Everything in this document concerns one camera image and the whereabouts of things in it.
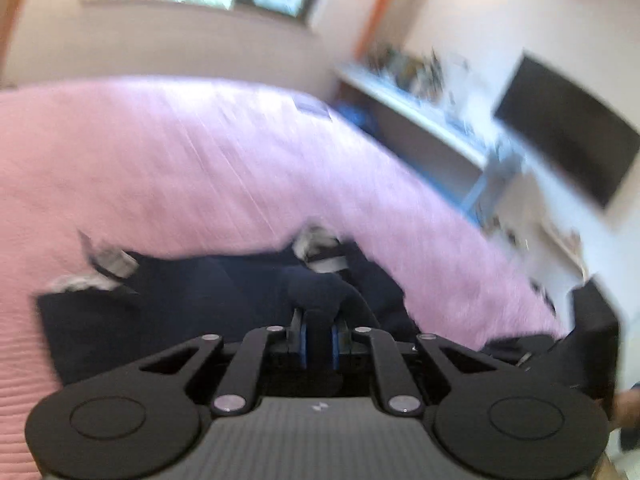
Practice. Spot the navy striped hooded jacket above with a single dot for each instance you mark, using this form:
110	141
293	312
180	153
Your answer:
129	305

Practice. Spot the black wall television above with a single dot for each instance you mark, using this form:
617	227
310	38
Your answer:
569	126

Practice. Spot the beige orange curtain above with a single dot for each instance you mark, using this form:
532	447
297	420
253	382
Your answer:
15	5
375	17

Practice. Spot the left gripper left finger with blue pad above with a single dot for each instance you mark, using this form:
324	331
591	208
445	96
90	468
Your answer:
240	388

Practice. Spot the right beige orange curtain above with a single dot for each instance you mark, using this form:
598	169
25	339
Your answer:
375	17

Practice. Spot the left beige orange curtain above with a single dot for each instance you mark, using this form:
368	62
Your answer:
15	5

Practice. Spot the light blue console shelf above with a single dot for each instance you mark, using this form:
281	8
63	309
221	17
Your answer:
470	173

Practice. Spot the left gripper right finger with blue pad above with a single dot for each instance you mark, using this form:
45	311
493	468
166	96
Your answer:
367	363

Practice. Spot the blue plastic stool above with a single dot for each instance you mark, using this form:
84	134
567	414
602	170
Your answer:
359	116

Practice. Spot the pink quilted bedspread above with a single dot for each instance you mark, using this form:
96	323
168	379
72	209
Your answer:
174	167

